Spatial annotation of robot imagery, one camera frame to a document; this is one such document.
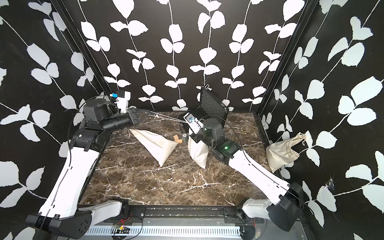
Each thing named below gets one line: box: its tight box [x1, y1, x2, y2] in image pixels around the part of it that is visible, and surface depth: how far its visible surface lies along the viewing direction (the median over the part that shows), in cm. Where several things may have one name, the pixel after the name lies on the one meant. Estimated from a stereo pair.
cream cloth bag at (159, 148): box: [129, 129, 179, 167], surface depth 92 cm
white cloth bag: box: [188, 129, 209, 170], surface depth 81 cm
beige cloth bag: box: [265, 132, 306, 174], surface depth 83 cm
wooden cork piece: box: [173, 134, 183, 144], surface depth 103 cm
